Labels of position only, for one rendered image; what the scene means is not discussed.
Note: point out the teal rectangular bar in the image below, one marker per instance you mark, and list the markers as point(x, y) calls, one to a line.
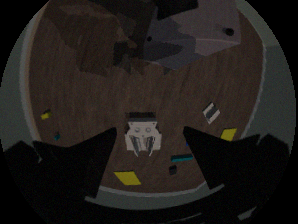
point(181, 158)

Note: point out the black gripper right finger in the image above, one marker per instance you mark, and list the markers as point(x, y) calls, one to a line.
point(216, 156)

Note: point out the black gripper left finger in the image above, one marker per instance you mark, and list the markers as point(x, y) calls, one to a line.
point(84, 162)

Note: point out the yellow rectangular bar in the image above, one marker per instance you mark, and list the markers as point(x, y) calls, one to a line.
point(46, 115)

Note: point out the olive yellow flat square plate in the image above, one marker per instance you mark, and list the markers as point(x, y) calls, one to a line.
point(228, 133)

